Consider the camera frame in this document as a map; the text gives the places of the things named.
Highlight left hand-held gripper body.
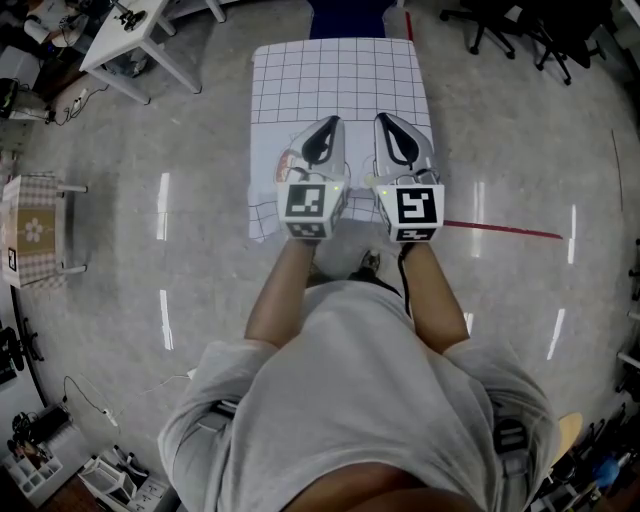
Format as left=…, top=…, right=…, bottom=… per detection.
left=275, top=166, right=351, bottom=243

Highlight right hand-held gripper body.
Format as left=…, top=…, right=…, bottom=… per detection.
left=373, top=166, right=447, bottom=244

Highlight person's left forearm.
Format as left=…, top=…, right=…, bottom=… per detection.
left=243, top=237, right=320, bottom=350

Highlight person's right forearm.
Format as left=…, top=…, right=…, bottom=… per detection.
left=398, top=242, right=472, bottom=355

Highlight blue chair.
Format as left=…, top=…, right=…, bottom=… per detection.
left=308, top=0, right=390, bottom=41

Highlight black office chair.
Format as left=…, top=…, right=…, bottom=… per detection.
left=438, top=0, right=517, bottom=60
left=0, top=319, right=47, bottom=375
left=517, top=0, right=619, bottom=87

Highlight person's white t-shirt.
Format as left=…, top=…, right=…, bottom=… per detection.
left=157, top=279, right=562, bottom=512

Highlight white table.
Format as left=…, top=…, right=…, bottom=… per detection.
left=78, top=0, right=227, bottom=107

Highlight small checkered side table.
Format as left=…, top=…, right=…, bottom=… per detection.
left=1, top=172, right=90, bottom=291

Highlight beige checked cloth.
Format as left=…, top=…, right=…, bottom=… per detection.
left=1, top=172, right=69, bottom=291

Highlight wooden round stool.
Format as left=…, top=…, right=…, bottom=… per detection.
left=556, top=411, right=585, bottom=467

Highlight white paper roll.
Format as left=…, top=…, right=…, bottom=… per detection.
left=23, top=17, right=52, bottom=47

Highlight white printed boxes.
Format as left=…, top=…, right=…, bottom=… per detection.
left=130, top=475, right=172, bottom=512

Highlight white compartment tray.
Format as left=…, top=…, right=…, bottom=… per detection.
left=1, top=451, right=65, bottom=507

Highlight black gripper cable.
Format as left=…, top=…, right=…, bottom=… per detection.
left=398, top=248, right=414, bottom=319

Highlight black waist strap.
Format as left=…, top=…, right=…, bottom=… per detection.
left=347, top=272, right=404, bottom=299

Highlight harness strap black buckle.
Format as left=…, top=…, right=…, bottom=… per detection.
left=491, top=415, right=531, bottom=481
left=196, top=398, right=240, bottom=432

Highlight white power cable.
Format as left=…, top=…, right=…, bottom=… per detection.
left=115, top=372, right=190, bottom=414

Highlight white frame rack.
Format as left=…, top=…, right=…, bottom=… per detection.
left=78, top=446, right=140, bottom=507

